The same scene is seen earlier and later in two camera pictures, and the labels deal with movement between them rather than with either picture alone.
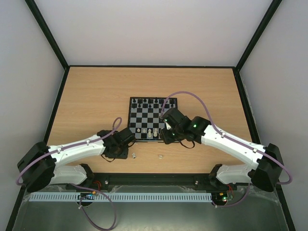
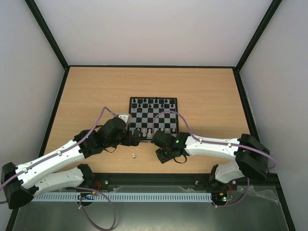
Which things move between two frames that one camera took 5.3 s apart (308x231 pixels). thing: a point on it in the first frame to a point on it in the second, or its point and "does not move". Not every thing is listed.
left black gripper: [124, 155] to [128, 141]
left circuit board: [87, 196] does not move
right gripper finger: [167, 135] to [162, 155]
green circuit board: [225, 198] does not move
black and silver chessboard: [144, 115] does not move
